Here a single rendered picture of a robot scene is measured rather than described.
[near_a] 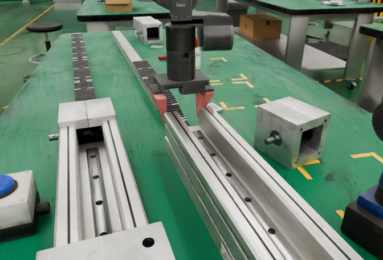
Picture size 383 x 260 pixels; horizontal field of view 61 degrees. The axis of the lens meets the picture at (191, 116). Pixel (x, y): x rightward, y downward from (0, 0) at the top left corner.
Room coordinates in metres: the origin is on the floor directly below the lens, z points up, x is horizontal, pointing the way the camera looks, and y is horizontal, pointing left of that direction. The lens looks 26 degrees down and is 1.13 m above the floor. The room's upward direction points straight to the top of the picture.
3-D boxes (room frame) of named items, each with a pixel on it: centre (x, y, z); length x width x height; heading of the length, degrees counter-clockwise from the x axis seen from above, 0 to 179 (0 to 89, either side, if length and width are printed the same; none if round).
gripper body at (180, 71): (0.62, 0.02, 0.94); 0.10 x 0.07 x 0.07; 109
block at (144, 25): (1.55, 0.20, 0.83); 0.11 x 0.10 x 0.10; 108
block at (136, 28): (1.66, 0.25, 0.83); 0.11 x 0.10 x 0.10; 110
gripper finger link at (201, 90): (0.63, 0.00, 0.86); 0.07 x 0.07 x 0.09; 19
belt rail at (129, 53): (1.22, 0.23, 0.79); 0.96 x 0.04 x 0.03; 19
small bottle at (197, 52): (1.12, -0.01, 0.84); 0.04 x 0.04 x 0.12
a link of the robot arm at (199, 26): (0.62, 0.01, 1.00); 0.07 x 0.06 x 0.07; 97
